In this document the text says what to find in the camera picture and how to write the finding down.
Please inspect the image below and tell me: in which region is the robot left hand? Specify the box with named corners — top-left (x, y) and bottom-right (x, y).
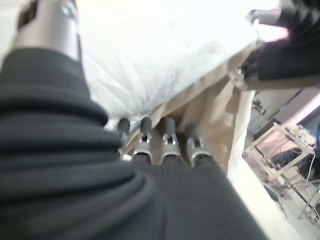
top-left (0, 0), bottom-right (266, 240)

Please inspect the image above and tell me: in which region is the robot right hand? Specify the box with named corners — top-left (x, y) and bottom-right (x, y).
top-left (239, 0), bottom-right (320, 83)

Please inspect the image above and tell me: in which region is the tan bed base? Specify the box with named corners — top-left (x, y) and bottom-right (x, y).
top-left (122, 41), bottom-right (258, 176)

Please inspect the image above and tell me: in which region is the light wooden frame rack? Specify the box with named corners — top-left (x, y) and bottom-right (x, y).
top-left (242, 121), bottom-right (315, 181)

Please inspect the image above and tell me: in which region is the thin white cable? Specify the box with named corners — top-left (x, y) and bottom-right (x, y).
top-left (306, 149), bottom-right (317, 183)

